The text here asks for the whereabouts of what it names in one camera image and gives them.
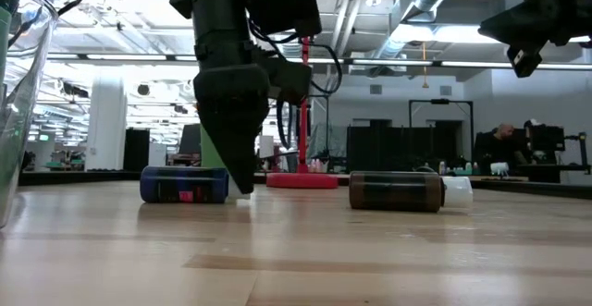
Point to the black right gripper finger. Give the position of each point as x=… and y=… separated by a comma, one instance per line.
x=522, y=19

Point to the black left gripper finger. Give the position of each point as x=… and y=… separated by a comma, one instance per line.
x=236, y=126

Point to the blue paint bottle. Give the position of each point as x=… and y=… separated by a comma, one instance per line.
x=185, y=183

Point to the brown paint bottle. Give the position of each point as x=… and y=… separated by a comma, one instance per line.
x=393, y=192

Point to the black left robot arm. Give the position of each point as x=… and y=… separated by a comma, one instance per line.
x=287, y=5

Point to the green plastic cup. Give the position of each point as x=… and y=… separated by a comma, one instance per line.
x=210, y=153

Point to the black background monitor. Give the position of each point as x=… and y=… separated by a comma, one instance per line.
x=189, y=139

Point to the red desk lamp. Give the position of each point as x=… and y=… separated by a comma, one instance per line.
x=303, y=181

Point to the grey cover sheet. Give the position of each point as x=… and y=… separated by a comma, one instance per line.
x=330, y=142

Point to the long linear ceiling light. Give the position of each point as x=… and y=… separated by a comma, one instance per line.
x=129, y=57

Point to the black cabinet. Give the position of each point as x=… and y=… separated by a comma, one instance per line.
x=136, y=151

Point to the person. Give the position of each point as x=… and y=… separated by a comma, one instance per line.
x=501, y=132

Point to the black desk monitor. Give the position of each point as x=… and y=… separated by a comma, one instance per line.
x=548, y=137

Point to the white building column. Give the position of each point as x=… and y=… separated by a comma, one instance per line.
x=106, y=121

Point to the black partition panel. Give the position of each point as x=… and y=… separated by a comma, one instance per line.
x=370, y=158

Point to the clear plastic bin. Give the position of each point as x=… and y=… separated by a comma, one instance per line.
x=32, y=112

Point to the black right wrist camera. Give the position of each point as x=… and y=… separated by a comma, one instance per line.
x=525, y=63

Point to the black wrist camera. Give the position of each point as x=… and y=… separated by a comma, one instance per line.
x=291, y=82
x=525, y=63

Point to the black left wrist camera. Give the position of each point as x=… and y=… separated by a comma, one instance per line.
x=291, y=82

